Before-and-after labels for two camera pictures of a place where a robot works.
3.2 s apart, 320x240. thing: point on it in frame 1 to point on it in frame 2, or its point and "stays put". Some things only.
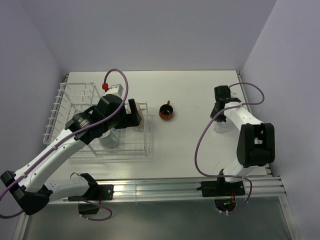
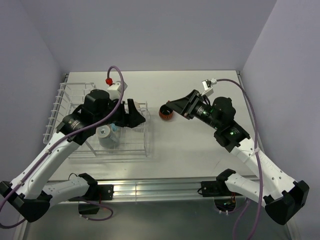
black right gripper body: x=219 y=117 to x=197 y=107
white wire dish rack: x=74 y=98 stays put
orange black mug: x=166 y=111 stays put
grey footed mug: x=109 y=140 stays put
